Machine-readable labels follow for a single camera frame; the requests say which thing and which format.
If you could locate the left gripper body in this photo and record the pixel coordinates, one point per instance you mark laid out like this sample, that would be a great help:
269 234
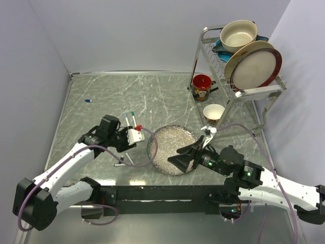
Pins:
122 143

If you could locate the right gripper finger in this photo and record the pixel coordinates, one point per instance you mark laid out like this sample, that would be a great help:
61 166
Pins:
189 148
184 163

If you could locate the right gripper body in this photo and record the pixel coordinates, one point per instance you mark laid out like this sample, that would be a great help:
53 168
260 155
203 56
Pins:
205 157

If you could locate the white pen black tip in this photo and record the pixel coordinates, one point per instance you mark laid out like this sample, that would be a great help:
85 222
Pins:
129 158

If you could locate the white pen light blue tip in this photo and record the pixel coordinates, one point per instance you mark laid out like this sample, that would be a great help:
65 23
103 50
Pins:
126 119

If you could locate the white pen teal tip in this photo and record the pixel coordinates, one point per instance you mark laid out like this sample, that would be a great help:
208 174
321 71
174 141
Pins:
134 119

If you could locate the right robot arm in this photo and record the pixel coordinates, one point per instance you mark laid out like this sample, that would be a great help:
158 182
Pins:
247 181

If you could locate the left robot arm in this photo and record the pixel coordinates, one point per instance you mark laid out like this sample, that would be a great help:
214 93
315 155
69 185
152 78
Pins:
38 201

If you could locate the speckled blue rim plate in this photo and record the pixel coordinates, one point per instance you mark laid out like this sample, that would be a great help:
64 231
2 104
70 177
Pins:
169 139

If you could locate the small white red bowl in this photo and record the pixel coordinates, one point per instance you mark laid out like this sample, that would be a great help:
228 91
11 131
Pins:
213 113

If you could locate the metal dish rack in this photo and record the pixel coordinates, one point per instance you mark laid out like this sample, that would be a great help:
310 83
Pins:
248 107

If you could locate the red skull mug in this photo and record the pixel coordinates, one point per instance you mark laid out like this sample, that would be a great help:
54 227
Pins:
201 87

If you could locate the blue dish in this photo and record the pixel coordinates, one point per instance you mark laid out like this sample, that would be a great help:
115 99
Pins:
225 55

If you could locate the beige plate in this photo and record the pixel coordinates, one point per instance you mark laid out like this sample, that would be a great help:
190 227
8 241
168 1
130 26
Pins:
241 54

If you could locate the brown rim white plate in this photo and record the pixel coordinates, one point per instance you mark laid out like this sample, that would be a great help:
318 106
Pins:
257 69

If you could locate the cream ceramic bowl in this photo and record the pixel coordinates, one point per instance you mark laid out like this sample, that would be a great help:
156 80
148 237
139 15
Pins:
237 34

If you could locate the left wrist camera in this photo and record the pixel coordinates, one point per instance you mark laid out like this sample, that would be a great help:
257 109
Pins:
135 135

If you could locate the black base frame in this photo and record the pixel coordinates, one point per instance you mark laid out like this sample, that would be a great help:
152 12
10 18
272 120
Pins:
165 199

